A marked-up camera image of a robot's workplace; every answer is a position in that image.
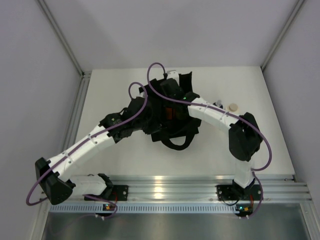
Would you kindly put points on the orange bottle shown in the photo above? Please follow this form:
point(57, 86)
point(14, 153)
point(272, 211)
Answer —
point(170, 113)

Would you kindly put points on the black canvas bag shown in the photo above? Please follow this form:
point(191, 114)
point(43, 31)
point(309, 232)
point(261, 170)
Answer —
point(175, 134)

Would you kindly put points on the aluminium frame rail left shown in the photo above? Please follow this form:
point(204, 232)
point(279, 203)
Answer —
point(73, 122)

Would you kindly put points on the beige cream jar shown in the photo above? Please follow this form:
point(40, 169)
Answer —
point(233, 108)

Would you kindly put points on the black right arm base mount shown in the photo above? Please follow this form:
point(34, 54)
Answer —
point(229, 192)

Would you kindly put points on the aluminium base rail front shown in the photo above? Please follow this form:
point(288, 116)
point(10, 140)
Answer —
point(203, 188)

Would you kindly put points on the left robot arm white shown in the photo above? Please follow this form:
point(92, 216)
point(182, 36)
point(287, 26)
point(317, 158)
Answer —
point(57, 177)

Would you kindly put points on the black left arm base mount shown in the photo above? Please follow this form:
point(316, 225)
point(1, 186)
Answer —
point(117, 193)

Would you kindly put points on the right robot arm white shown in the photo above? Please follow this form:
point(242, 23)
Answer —
point(244, 136)

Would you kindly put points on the small clear-cap bottle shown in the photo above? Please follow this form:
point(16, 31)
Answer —
point(218, 104)

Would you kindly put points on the aluminium frame post right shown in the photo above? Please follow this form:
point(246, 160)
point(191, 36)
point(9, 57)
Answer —
point(283, 32)

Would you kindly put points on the grey slotted cable duct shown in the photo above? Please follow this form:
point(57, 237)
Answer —
point(145, 208)

